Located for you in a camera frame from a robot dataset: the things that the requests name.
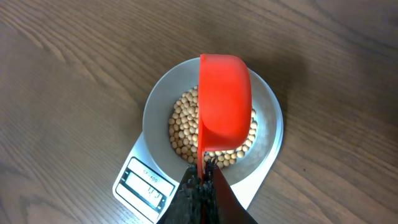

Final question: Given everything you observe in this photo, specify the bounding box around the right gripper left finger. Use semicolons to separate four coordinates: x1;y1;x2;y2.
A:
158;164;203;224

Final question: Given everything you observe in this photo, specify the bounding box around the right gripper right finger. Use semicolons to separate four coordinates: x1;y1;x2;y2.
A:
203;161;257;224

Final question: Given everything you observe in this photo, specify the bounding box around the red measuring scoop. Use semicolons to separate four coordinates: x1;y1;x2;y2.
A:
197;54;252;179

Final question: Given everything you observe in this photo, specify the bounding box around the white digital kitchen scale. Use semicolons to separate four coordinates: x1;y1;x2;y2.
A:
112;68;284;224

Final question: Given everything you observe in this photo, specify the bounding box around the grey bowl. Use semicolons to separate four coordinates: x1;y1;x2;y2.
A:
142;58;284;185

